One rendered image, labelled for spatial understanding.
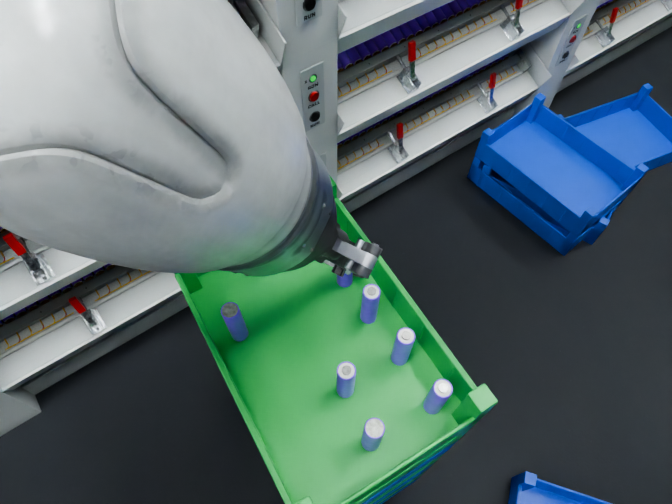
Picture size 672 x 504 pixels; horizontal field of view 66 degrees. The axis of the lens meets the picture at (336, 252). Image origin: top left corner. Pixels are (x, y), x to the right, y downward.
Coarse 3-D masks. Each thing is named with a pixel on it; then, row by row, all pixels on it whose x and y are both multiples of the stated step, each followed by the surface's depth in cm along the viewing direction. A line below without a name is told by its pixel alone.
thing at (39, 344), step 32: (64, 288) 91; (96, 288) 93; (128, 288) 95; (160, 288) 97; (0, 320) 89; (32, 320) 89; (64, 320) 91; (96, 320) 91; (128, 320) 95; (0, 352) 89; (32, 352) 90; (64, 352) 91; (0, 384) 88
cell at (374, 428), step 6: (372, 420) 45; (378, 420) 45; (366, 426) 45; (372, 426) 45; (378, 426) 45; (384, 426) 45; (366, 432) 45; (372, 432) 45; (378, 432) 45; (366, 438) 46; (372, 438) 45; (378, 438) 45; (366, 444) 48; (372, 444) 47; (378, 444) 48; (372, 450) 49
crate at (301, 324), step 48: (336, 192) 59; (192, 288) 58; (240, 288) 59; (288, 288) 59; (336, 288) 59; (384, 288) 58; (288, 336) 56; (336, 336) 56; (384, 336) 56; (432, 336) 51; (240, 384) 53; (288, 384) 53; (336, 384) 53; (384, 384) 53; (432, 384) 53; (288, 432) 51; (336, 432) 51; (384, 432) 51; (432, 432) 51; (288, 480) 49; (336, 480) 49; (384, 480) 45
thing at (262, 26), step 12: (228, 0) 72; (240, 0) 69; (252, 0) 68; (240, 12) 69; (252, 12) 70; (264, 12) 67; (252, 24) 68; (264, 24) 69; (264, 36) 71; (276, 36) 68; (264, 48) 71; (276, 48) 70; (276, 60) 71
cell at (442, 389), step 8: (440, 384) 47; (448, 384) 47; (432, 392) 47; (440, 392) 47; (448, 392) 47; (424, 400) 52; (432, 400) 48; (440, 400) 47; (424, 408) 52; (432, 408) 50; (440, 408) 50
